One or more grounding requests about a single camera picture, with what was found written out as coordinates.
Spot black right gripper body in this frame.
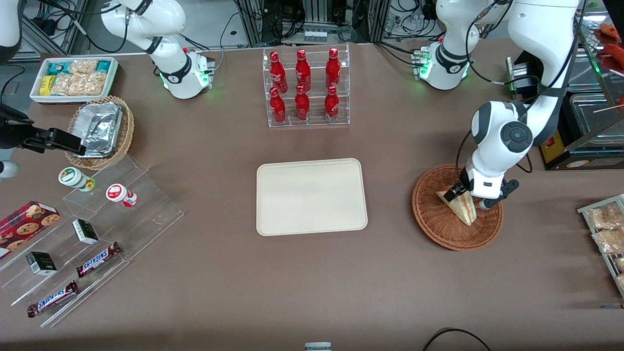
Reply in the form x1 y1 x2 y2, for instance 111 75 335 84
0 104 49 151

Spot triangular sandwich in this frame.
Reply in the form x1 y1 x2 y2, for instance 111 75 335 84
436 188 476 227

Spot brown round wicker basket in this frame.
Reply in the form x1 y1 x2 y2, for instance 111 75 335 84
412 164 504 252

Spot light wicker basket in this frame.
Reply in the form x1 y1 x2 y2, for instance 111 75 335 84
65 96 135 170

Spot cream plastic tray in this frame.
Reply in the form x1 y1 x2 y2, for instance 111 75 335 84
256 158 368 236

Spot silver foil trays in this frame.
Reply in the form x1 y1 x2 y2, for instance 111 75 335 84
73 102 122 157

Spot green lid yogurt cup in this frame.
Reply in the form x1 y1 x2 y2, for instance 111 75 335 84
58 167 96 192

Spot white snack tub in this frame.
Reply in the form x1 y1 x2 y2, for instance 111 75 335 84
29 57 119 104

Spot clear rice cracker packet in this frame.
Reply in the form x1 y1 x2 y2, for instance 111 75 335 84
68 59 98 75
51 73 109 96

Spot red lid yogurt cup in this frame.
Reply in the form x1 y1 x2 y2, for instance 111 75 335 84
106 183 138 208

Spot black food warmer yellow panel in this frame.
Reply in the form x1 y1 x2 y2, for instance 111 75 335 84
512 7 624 171

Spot small black box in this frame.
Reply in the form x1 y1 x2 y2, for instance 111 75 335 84
25 252 58 276
72 219 99 245

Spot red cookie box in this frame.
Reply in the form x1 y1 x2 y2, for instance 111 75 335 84
0 201 60 259

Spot clear acrylic stepped display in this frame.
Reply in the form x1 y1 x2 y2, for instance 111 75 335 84
0 155 185 328

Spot silver metal box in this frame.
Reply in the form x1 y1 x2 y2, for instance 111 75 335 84
506 57 542 94

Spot snickers chocolate bar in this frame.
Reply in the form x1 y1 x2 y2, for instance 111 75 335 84
27 281 79 318
76 242 122 278

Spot clear fried snack packet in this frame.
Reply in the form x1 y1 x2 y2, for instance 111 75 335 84
587 203 624 230
592 229 624 254

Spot steel warmer pan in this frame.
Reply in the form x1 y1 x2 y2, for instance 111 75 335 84
568 53 609 92
569 93 624 138

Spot red cola bottle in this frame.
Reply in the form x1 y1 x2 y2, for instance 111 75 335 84
326 47 341 90
270 87 287 124
270 51 288 93
295 85 311 121
324 85 340 122
295 49 312 92

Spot clear acrylic bottle rack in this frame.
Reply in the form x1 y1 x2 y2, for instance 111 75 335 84
262 44 351 128

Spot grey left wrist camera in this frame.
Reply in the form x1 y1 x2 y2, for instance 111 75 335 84
478 179 520 211

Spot grey wire rack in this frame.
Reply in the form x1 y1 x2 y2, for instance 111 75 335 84
577 194 624 299

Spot black loose cable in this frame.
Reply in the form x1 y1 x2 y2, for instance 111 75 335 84
422 328 493 351

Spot aluminium frame rack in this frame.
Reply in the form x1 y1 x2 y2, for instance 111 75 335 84
234 0 390 47

